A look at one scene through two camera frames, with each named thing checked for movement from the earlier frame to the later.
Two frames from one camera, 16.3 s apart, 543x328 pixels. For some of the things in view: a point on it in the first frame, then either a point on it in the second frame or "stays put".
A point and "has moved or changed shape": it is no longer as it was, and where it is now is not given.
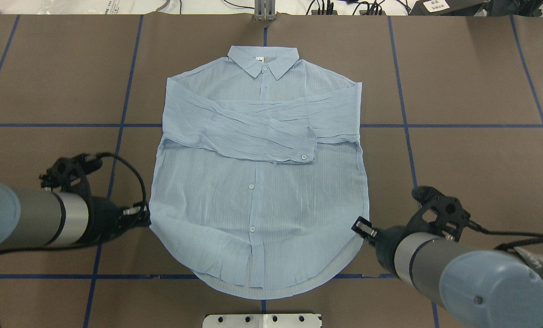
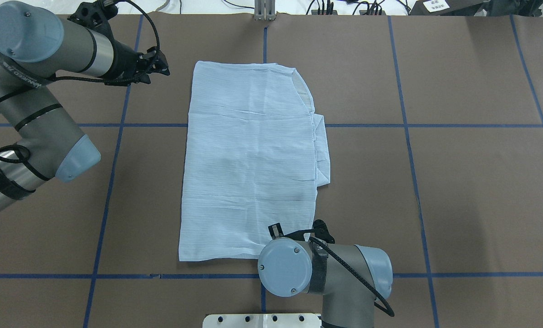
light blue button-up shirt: (260, 172) has moved or changed shape
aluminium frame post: (265, 10) stays put
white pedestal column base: (262, 320) stays put
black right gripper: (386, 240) → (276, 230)
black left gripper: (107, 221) → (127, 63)
